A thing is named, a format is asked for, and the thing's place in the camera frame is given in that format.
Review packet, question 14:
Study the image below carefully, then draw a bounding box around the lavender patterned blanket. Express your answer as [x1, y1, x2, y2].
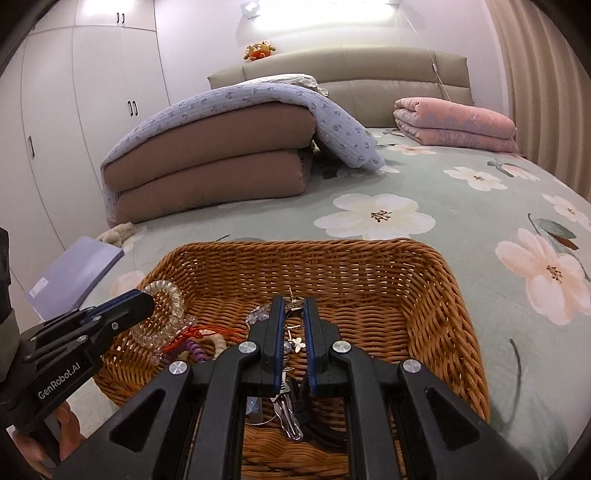
[100, 84, 386, 227]

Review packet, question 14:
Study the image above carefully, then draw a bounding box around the light blue hair clip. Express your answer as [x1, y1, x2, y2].
[247, 394, 305, 442]

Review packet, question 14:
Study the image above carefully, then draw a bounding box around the crystal bead bracelet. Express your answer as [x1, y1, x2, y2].
[245, 305, 273, 326]

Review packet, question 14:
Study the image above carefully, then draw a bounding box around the purple spiral hair tie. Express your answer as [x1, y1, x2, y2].
[185, 339, 209, 366]

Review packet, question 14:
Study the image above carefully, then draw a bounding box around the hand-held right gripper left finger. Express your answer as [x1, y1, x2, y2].
[53, 295, 284, 480]

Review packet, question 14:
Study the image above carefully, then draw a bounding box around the orange plush toy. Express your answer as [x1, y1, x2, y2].
[244, 41, 277, 62]

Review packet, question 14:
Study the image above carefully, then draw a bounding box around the white lamp cord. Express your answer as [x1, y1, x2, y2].
[402, 4, 453, 100]

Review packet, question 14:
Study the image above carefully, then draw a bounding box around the pink folded quilt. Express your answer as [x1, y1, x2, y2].
[393, 97, 519, 153]

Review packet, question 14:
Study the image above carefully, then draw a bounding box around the black wristwatch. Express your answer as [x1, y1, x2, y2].
[291, 378, 352, 446]

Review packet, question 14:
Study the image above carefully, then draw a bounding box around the red string bracelet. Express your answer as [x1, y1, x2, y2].
[159, 324, 245, 357]

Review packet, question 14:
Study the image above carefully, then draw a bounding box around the white wardrobe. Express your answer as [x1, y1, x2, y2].
[0, 0, 171, 296]

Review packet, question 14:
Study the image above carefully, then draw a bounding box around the beige curtain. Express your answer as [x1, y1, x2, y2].
[485, 0, 591, 204]

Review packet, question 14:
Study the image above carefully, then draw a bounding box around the person's left hand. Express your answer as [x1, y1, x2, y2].
[11, 400, 82, 480]

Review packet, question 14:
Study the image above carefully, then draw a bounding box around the lavender plastic folder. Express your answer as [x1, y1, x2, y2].
[23, 236, 125, 321]

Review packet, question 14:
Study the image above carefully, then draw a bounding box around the brown folded quilt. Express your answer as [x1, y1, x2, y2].
[102, 102, 318, 227]

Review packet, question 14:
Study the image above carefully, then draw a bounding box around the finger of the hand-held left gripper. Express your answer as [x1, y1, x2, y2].
[79, 288, 142, 325]
[91, 295, 158, 355]

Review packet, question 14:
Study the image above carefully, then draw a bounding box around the white pillow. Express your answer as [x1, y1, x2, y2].
[259, 74, 331, 97]

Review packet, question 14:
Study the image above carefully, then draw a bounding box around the clear spiral bracelet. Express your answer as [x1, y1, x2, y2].
[129, 279, 186, 350]

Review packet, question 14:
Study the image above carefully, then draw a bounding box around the beige padded headboard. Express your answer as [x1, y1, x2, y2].
[208, 46, 476, 130]

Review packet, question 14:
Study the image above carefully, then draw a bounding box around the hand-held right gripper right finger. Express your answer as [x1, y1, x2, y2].
[302, 296, 539, 480]

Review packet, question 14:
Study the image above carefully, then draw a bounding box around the beige spiral hair tie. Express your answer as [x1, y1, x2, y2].
[179, 332, 227, 364]

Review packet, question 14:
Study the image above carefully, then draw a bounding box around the brown wicker basket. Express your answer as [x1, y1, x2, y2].
[92, 237, 491, 480]

